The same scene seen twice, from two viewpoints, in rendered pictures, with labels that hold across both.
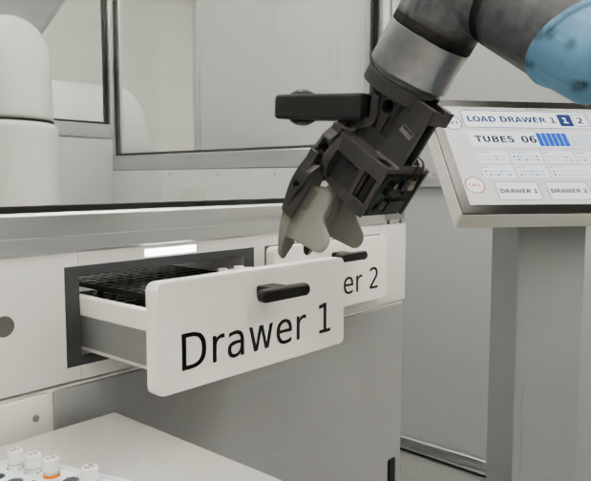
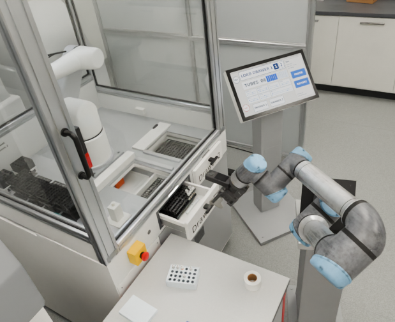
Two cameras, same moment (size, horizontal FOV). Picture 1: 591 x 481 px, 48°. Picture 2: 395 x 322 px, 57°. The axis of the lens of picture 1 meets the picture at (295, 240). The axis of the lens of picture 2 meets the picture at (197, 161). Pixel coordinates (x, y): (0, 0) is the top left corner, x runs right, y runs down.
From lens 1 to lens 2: 1.16 m
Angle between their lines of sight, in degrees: 33
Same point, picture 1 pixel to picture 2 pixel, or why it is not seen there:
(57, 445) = (167, 250)
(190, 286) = (192, 218)
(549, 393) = (272, 154)
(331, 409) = not seen: hidden behind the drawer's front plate
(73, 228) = (156, 204)
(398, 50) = (237, 184)
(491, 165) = (251, 97)
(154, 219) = (169, 188)
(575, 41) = (273, 199)
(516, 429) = not seen: hidden behind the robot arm
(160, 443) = (189, 244)
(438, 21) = (246, 181)
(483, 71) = not seen: outside the picture
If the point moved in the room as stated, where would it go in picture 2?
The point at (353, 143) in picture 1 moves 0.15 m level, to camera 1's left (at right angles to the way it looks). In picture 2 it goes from (228, 194) to (191, 202)
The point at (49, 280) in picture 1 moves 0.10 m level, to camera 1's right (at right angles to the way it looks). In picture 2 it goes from (154, 217) to (176, 212)
